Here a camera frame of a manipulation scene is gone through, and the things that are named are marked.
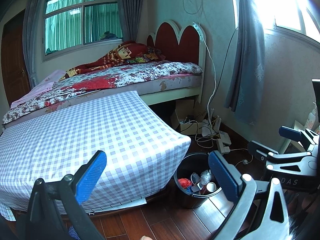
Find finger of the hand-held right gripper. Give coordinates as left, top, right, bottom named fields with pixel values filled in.
left=278, top=126, right=320, bottom=152
left=247, top=140, right=313, bottom=167

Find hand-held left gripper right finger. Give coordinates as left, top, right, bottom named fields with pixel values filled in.
left=207, top=151, right=293, bottom=240

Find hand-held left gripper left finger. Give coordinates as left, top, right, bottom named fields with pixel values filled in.
left=25, top=150, right=108, bottom=240

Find red paper cup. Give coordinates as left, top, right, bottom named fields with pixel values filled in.
left=200, top=181, right=218, bottom=195

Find clear plastic bag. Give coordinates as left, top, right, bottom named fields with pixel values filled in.
left=200, top=169, right=213, bottom=184

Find red plastic bag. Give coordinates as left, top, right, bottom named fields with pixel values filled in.
left=178, top=178, right=193, bottom=190

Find black plastic bucket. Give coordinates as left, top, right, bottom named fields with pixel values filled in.
left=174, top=152, right=223, bottom=209

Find white pump bottle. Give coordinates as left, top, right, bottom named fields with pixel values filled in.
left=305, top=102, right=318, bottom=130

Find white power strip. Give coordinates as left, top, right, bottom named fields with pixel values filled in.
left=216, top=131, right=232, bottom=155

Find white gridded sheet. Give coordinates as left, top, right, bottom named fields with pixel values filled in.
left=0, top=197, right=148, bottom=222

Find purple checked tablecloth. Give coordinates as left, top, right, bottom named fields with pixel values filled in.
left=0, top=90, right=192, bottom=215

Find white router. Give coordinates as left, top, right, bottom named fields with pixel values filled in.
left=201, top=109, right=222, bottom=137

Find blue striped clothing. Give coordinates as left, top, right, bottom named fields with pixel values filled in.
left=67, top=226, right=80, bottom=240

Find cardboard box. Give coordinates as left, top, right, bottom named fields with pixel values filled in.
left=171, top=99, right=209, bottom=134

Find blue-grey patterned curtain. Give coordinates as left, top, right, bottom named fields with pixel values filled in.
left=224, top=0, right=267, bottom=125

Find pink cloth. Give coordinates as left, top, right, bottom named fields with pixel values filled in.
left=11, top=69, right=67, bottom=108

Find grey mattress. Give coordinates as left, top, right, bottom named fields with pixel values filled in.
left=136, top=74, right=203, bottom=95

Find floral quilt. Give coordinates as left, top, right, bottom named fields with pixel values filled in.
left=2, top=61, right=203, bottom=124

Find bright window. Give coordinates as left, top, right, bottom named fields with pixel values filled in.
left=252, top=0, right=320, bottom=37

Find red printed blanket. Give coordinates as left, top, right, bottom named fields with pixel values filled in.
left=59, top=40, right=165, bottom=82

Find colourful printed pillow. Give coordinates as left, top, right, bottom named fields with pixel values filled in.
left=126, top=46, right=167, bottom=64

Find brown wooden door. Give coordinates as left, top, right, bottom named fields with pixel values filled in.
left=0, top=9, right=32, bottom=100

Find red heart headboard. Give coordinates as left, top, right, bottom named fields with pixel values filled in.
left=146, top=19, right=207, bottom=67

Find grey curtain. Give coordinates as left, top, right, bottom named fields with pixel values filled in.
left=22, top=0, right=48, bottom=87
left=116, top=0, right=138, bottom=43

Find window with green curtain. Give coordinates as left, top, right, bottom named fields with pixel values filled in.
left=41, top=0, right=124, bottom=62

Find tangled floor cables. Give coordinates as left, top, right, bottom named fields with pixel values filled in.
left=195, top=120, right=253, bottom=165

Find white hanging cable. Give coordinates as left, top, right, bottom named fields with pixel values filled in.
left=192, top=22, right=217, bottom=120

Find white bed frame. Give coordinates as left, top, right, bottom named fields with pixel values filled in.
left=140, top=85, right=204, bottom=105

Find black hanging cable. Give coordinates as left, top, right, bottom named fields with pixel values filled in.
left=215, top=29, right=238, bottom=130

